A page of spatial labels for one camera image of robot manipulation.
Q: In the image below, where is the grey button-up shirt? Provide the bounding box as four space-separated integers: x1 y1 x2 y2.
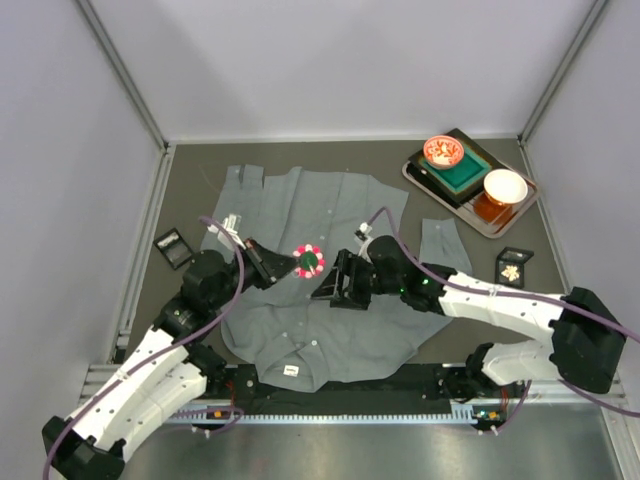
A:
213 165 451 392

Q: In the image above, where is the gold leaf brooch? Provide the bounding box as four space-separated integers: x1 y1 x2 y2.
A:
500 264 521 283

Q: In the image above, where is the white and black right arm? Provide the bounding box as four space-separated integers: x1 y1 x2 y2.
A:
311 236 627 394

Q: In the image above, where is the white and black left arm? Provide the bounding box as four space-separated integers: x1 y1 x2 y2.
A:
42 239 299 479

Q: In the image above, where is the black left jewellery box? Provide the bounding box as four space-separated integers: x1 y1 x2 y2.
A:
153 228 194 270

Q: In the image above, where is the black jewellery box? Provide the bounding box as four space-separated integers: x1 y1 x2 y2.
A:
494 247 534 289
153 228 194 270

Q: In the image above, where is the brown plastic tray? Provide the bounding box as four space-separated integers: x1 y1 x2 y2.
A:
401 161 540 239

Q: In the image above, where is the red patterned bowl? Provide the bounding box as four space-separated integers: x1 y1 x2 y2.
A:
423 135 465 170

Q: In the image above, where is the green square dish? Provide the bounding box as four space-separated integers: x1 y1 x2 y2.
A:
422 149 492 195

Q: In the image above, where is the black right jewellery box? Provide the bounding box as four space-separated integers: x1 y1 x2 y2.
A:
494 247 534 289

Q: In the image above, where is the amber glass dish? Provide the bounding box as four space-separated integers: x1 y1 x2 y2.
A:
473 193 513 226

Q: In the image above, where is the white and orange cup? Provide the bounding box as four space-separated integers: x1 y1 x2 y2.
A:
483 169 528 205

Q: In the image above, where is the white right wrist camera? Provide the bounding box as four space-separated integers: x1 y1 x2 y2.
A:
354 222 373 258

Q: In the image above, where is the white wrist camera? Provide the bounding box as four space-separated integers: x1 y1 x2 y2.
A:
218 214 246 250
354 222 373 258

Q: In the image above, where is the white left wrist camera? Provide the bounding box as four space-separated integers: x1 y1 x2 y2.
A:
218 214 246 250

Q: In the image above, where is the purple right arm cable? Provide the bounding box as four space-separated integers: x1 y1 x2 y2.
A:
367 206 640 419

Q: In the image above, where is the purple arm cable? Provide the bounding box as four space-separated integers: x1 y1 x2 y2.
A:
40 215 246 480
367 206 640 419

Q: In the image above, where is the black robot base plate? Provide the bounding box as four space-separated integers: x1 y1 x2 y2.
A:
197 364 524 414

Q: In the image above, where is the grey slotted cable duct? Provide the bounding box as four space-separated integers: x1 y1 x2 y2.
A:
166 404 501 426

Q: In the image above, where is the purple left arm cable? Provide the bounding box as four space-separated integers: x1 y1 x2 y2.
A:
40 215 246 480

